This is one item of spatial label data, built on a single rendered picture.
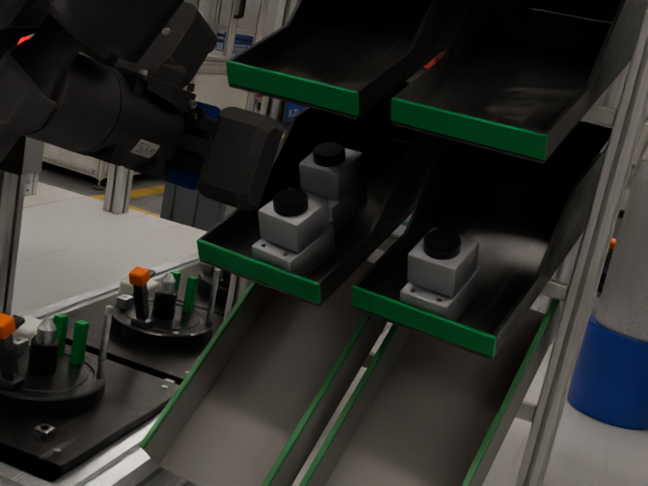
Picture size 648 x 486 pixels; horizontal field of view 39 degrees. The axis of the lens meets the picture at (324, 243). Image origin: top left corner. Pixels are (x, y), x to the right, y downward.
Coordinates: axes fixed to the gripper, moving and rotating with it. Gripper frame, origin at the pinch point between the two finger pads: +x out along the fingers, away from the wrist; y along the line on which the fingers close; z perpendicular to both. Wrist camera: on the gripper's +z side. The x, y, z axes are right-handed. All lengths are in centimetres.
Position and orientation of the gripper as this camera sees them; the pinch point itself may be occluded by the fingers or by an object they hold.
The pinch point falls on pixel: (198, 148)
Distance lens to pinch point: 67.4
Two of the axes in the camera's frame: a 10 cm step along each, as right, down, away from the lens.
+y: -8.4, -2.9, 4.7
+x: 4.5, 1.2, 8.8
